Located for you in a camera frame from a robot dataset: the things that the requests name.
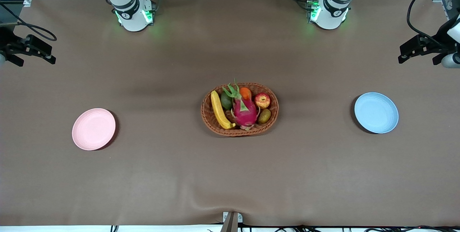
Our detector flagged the yellow banana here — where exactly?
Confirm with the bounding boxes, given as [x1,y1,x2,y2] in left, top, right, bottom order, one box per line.
[211,90,236,130]

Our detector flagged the blue plate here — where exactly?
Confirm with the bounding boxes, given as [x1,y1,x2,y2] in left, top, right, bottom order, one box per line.
[354,92,399,134]

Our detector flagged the brown table cloth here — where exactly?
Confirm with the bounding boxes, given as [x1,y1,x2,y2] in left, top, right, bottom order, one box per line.
[0,0,460,227]

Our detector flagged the red yellow apple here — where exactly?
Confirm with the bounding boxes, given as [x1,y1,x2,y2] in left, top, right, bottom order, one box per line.
[254,93,271,109]

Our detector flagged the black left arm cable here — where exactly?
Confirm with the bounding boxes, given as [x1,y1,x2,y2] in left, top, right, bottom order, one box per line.
[406,0,460,45]

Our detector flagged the pink dragon fruit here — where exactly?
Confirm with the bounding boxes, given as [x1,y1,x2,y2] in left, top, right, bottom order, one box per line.
[222,79,260,131]

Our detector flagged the brown wicker basket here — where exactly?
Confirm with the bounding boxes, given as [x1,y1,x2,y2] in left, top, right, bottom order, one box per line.
[201,82,279,137]

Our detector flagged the grey metal camera bracket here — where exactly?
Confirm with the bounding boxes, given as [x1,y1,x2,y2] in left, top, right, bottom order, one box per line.
[222,211,243,232]

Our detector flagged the dark green avocado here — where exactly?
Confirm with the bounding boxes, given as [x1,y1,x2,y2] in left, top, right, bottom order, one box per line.
[220,91,234,111]

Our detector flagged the pink plate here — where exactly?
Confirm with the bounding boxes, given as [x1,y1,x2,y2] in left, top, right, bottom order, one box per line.
[72,108,116,151]

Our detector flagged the brown kiwi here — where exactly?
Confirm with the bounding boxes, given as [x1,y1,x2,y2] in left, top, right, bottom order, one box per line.
[258,108,272,124]

